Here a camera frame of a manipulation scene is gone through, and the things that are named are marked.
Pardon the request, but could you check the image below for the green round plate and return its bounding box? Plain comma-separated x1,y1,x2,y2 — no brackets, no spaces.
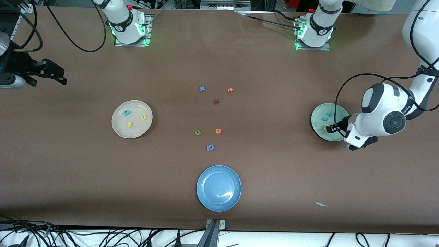
311,103,350,142

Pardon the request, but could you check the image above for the beige round plate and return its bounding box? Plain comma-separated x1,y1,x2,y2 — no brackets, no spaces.
112,100,153,139

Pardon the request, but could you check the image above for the blue round plate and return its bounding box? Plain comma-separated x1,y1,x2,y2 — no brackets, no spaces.
196,165,242,212

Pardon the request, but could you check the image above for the grey power strip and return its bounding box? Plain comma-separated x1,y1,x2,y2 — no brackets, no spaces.
201,0,251,11

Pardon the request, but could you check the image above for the dark metal beam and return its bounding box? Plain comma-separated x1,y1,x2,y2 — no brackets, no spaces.
197,220,220,247

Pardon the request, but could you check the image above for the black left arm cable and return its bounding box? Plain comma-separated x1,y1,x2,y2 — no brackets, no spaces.
334,0,439,132

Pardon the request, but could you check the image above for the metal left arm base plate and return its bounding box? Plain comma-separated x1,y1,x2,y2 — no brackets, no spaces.
295,19,331,51

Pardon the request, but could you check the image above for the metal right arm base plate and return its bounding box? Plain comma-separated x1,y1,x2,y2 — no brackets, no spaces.
114,15,152,47

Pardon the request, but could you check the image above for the black base cable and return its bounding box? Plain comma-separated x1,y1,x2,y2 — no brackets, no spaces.
240,14,303,31
273,9,299,20

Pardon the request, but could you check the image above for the silver table edge bracket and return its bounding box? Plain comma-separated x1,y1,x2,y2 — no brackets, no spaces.
206,219,226,230

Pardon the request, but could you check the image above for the grey cable plug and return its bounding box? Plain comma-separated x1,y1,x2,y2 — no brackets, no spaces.
7,235,31,247

